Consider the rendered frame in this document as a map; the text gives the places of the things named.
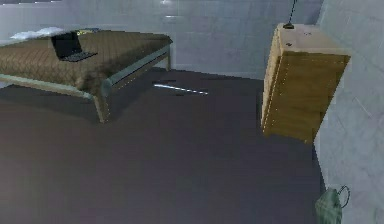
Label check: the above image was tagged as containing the black thin lamp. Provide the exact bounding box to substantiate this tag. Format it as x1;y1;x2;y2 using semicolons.
282;0;298;30

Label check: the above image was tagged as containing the bed with brown cover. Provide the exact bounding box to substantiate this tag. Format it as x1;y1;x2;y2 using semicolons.
0;29;174;125

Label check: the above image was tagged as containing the light wooden cabinet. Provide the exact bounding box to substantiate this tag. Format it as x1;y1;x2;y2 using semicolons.
260;23;352;145

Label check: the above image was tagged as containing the white pillow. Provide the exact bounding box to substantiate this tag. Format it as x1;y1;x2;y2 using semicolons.
9;26;65;41

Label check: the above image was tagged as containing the black open laptop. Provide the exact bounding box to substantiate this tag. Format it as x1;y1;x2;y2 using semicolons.
50;31;99;63

